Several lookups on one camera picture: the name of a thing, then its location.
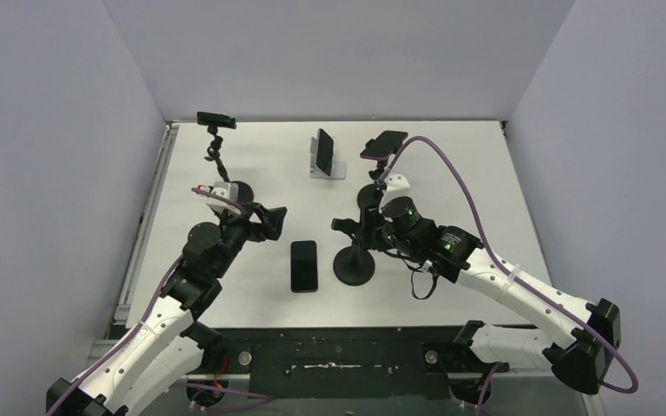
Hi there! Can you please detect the black phone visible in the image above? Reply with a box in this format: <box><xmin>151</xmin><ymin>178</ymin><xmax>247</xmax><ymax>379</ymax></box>
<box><xmin>291</xmin><ymin>240</ymin><xmax>318</xmax><ymax>293</ymax></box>
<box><xmin>196</xmin><ymin>112</ymin><xmax>237</xmax><ymax>129</ymax></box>

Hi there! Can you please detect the black tall phone stand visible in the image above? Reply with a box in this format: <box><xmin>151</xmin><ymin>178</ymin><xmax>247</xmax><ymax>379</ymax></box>
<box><xmin>203</xmin><ymin>126</ymin><xmax>254</xmax><ymax>204</ymax></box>

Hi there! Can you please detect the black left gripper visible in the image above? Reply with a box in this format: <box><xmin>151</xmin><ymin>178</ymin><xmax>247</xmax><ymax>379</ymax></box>
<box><xmin>211</xmin><ymin>202</ymin><xmax>285</xmax><ymax>279</ymax></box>

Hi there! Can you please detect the aluminium side rail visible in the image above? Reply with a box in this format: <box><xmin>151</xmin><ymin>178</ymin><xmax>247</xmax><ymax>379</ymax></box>
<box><xmin>113</xmin><ymin>122</ymin><xmax>180</xmax><ymax>326</ymax></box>

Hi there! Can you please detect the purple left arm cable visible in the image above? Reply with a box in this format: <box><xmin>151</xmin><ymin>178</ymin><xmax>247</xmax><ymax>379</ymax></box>
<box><xmin>45</xmin><ymin>185</ymin><xmax>248</xmax><ymax>416</ymax></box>

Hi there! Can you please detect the purple phone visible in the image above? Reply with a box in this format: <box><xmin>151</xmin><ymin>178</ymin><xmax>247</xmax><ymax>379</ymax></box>
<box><xmin>359</xmin><ymin>130</ymin><xmax>408</xmax><ymax>161</ymax></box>

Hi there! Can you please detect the silver phone on white stand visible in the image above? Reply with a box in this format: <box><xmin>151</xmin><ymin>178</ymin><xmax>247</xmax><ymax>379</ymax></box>
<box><xmin>315</xmin><ymin>128</ymin><xmax>334</xmax><ymax>176</ymax></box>

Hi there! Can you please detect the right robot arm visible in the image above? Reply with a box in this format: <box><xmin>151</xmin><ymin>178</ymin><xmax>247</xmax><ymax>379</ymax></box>
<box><xmin>362</xmin><ymin>196</ymin><xmax>621</xmax><ymax>395</ymax></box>

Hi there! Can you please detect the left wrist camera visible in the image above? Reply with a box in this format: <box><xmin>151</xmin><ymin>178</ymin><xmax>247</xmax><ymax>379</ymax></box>
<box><xmin>204</xmin><ymin>181</ymin><xmax>240</xmax><ymax>215</ymax></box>

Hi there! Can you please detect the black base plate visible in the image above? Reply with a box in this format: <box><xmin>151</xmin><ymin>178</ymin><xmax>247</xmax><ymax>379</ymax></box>
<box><xmin>165</xmin><ymin>321</ymin><xmax>541</xmax><ymax>401</ymax></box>

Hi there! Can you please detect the black phone on tall stand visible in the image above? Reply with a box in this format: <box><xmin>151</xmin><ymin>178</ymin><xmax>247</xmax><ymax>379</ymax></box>
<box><xmin>196</xmin><ymin>112</ymin><xmax>237</xmax><ymax>129</ymax></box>

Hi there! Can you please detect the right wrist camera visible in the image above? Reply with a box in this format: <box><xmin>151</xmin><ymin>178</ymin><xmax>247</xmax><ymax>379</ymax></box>
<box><xmin>377</xmin><ymin>172</ymin><xmax>410</xmax><ymax>206</ymax></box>

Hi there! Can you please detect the white folding phone stand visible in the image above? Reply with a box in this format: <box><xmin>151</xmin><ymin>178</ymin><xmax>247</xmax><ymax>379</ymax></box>
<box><xmin>310</xmin><ymin>134</ymin><xmax>347</xmax><ymax>180</ymax></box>

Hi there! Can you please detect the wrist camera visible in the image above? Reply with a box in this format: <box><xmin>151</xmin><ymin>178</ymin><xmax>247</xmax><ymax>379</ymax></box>
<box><xmin>204</xmin><ymin>181</ymin><xmax>240</xmax><ymax>215</ymax></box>
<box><xmin>377</xmin><ymin>172</ymin><xmax>410</xmax><ymax>206</ymax></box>

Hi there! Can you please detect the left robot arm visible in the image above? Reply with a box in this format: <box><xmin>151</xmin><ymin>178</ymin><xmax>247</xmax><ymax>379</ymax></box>
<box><xmin>46</xmin><ymin>202</ymin><xmax>288</xmax><ymax>415</ymax></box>

